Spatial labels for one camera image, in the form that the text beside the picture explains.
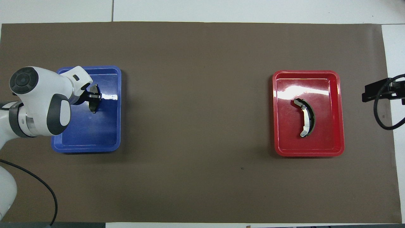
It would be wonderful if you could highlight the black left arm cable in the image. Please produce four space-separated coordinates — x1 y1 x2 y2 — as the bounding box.
0 158 59 226

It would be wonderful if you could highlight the dark brake pad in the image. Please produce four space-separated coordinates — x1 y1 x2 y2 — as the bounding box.
87 84 101 114

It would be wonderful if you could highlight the blue plastic tray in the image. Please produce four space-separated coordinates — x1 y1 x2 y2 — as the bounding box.
51 66 122 154

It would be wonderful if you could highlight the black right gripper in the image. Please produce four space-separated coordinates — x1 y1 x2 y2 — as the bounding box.
362 77 405 105

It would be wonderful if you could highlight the brown table mat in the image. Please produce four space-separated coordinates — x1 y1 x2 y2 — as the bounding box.
0 22 403 224

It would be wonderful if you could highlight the red plastic tray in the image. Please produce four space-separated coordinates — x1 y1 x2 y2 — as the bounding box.
272 70 345 157

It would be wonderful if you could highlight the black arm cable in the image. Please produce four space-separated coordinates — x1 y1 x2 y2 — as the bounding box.
373 73 405 130
0 158 59 226

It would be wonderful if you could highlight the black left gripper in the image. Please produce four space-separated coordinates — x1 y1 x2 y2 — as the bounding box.
70 84 102 106

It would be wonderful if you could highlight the curved brake shoe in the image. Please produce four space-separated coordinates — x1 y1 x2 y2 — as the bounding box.
293 98 316 138

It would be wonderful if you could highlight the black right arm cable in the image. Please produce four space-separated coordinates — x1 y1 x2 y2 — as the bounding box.
373 73 405 130

